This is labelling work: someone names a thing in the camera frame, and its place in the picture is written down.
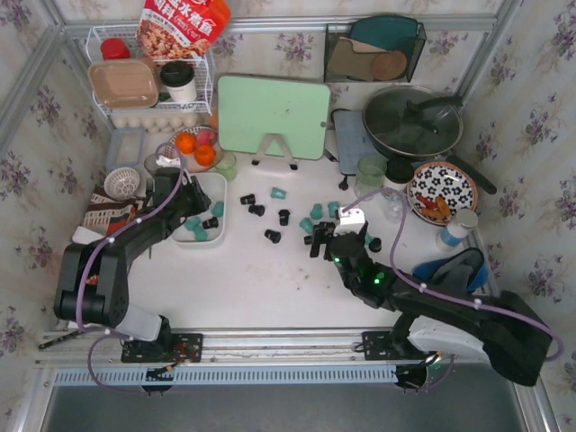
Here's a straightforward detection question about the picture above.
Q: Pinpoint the teal coffee capsule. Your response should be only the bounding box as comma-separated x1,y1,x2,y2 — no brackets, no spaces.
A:
299,218,313,234
193,226,208,242
328,202,339,219
184,216,202,231
310,203,323,220
270,187,287,200
211,201,224,218

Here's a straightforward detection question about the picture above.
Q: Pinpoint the white storage basket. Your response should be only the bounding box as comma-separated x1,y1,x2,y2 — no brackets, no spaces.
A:
170,172,228,248

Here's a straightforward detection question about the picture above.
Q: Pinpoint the blue grey cloth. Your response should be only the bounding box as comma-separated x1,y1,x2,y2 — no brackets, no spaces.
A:
412,247,489,295

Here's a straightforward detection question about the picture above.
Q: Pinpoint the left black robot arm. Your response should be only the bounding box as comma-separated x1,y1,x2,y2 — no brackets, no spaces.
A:
53,166,211,342

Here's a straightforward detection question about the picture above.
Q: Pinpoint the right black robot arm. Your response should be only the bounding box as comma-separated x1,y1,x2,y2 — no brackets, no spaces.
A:
304,220,553,387

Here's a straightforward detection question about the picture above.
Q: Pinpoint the dark fork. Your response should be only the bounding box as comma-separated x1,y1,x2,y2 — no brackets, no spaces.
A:
145,177,154,194

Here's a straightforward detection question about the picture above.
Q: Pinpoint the orange tangerine right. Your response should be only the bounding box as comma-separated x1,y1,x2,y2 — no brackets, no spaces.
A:
194,145,217,167

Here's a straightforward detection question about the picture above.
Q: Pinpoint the orange tangerine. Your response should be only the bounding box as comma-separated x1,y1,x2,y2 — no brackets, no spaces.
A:
175,131,197,155
194,145,217,167

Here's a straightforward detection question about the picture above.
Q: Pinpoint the green glass cup left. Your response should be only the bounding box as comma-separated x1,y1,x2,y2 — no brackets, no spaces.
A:
215,152,238,182

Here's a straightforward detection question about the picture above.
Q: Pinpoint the green glass cup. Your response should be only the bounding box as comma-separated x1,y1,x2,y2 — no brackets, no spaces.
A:
354,154,387,198
215,152,238,182

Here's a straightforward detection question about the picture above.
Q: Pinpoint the pink fruit plate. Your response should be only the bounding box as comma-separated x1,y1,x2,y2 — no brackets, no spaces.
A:
163,126,224,173

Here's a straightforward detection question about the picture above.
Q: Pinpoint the grey glass cup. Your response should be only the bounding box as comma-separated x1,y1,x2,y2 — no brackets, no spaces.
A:
144,154,159,176

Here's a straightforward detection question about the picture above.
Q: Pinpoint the clear plastic bottle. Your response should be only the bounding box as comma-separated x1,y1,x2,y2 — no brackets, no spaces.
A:
385,191,411,223

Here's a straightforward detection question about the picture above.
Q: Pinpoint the orange tangerine left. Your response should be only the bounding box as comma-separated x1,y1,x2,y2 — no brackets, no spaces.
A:
175,131,197,155

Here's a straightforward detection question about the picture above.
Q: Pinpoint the white lattice bowl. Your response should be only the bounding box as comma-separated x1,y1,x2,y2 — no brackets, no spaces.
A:
103,166,140,201

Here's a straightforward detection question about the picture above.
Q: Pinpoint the green glass cup right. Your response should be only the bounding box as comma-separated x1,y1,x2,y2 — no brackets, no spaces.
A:
354,154,387,198

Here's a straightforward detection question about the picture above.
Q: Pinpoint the egg carton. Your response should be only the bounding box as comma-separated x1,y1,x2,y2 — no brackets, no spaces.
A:
111,112,203,133

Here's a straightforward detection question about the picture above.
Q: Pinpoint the clear blue-rimmed container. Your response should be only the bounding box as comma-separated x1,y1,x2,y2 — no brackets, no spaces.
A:
105,128,145,171

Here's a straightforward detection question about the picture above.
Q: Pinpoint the black lidded jar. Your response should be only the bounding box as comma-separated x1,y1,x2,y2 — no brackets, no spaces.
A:
383,158,415,191

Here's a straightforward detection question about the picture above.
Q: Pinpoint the metal cutting board stand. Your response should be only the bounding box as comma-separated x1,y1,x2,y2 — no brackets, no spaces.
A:
251,133,299,171

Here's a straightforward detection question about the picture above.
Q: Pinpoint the floral patterned plate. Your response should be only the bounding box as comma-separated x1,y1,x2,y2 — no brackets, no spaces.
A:
406,161,478,227

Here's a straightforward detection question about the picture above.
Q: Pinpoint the green cutting board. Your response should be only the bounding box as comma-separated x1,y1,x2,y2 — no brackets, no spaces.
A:
218,76,330,160

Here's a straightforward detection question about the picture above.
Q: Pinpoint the white spatula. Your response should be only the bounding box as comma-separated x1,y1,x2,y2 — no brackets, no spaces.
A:
72,226,104,245

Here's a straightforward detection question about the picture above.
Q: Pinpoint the white cup black lid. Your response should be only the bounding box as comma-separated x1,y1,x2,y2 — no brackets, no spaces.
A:
159,60,197,103

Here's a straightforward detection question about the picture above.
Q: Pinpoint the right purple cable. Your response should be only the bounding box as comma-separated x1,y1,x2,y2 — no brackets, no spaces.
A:
339,187,564,397

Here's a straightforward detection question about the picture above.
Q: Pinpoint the purple cable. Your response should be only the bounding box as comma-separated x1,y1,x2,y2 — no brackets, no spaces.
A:
339,187,564,397
75,143,185,397

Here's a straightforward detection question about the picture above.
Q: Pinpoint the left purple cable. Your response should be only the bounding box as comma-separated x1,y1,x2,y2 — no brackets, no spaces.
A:
75,143,185,397

